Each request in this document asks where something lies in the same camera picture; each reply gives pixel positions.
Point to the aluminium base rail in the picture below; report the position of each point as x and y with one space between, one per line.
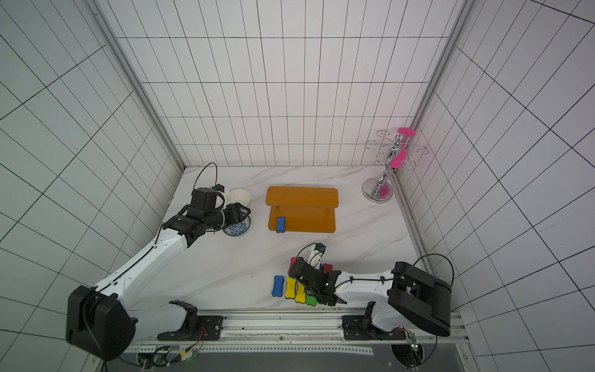
294 330

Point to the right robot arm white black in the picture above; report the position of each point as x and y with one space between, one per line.
405 292

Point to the orange two-tier shelf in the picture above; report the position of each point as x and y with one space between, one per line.
307 210

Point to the white bowl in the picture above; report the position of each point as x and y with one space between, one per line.
241 196

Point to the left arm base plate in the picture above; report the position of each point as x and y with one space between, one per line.
204 328

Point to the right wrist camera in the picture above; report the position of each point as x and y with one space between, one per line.
316 255

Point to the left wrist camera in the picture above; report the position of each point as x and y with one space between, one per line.
207 199

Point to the blue patterned bowl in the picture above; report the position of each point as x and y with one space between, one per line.
239 229

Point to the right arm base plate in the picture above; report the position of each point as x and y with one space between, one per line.
359 328

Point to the pink object on stand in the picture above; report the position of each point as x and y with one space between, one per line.
405 135

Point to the yellow eraser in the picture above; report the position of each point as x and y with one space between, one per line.
300 296
290 289

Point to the blue eraser top shelf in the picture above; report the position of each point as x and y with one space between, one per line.
278 287

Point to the green eraser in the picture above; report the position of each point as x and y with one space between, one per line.
311 300

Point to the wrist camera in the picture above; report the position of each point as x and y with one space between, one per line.
316 255
207 199

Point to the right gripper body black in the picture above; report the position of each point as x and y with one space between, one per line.
302 270

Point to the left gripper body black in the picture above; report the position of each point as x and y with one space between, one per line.
219 218

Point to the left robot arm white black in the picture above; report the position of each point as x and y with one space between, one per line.
101 319

